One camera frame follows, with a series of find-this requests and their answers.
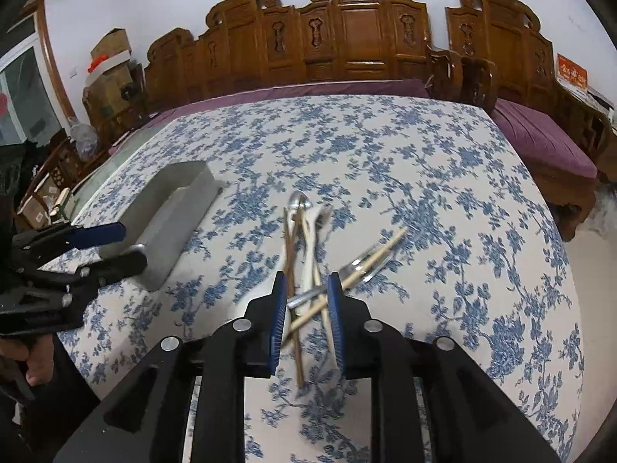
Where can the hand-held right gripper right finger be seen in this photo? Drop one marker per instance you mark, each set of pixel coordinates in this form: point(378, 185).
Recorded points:
point(336, 320)

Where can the blue floral tablecloth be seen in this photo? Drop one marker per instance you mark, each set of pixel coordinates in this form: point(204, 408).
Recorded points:
point(385, 154)

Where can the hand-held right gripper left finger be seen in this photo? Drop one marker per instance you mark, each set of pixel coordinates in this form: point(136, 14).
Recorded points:
point(277, 320)

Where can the metal spoon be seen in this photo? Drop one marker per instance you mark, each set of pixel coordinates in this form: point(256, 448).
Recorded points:
point(297, 201)

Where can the purple bench cushion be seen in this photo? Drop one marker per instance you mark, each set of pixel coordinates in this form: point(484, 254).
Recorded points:
point(337, 88)

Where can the glass door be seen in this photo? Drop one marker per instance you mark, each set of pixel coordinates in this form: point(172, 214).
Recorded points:
point(24, 101)

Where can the red calendar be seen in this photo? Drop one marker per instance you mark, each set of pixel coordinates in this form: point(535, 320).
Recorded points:
point(572, 75)

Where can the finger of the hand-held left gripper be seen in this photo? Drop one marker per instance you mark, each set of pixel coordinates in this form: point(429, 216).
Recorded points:
point(120, 266)
point(101, 234)

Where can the carved wooden bench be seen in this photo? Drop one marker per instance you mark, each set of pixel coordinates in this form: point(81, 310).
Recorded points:
point(356, 29)

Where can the dark brown chopstick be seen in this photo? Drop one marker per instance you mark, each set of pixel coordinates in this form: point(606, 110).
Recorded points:
point(297, 347)

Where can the small cardboard box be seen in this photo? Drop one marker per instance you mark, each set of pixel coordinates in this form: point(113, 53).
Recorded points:
point(112, 43)

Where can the clear plastic bag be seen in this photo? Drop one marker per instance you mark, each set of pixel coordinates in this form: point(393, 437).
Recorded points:
point(84, 140)

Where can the metal fork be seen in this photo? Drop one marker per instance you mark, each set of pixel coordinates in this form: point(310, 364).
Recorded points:
point(361, 270)

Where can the carved wooden armchair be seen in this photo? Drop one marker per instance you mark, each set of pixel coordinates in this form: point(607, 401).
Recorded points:
point(501, 33)

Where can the person's left hand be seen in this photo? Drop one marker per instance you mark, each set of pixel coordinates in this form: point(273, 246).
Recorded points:
point(26, 353)

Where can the rectangular metal tray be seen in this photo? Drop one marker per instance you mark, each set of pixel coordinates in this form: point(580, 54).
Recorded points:
point(183, 193)

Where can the large cardboard box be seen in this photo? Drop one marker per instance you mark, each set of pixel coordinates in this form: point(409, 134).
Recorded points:
point(108, 91)

